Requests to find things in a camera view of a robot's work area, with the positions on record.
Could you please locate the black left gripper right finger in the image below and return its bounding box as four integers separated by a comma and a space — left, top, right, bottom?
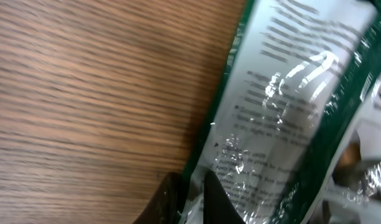
203, 170, 245, 224

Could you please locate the green foil packet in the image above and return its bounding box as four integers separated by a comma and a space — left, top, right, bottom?
178, 0, 381, 223

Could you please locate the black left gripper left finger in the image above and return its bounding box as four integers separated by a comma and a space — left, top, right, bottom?
133, 172, 183, 224

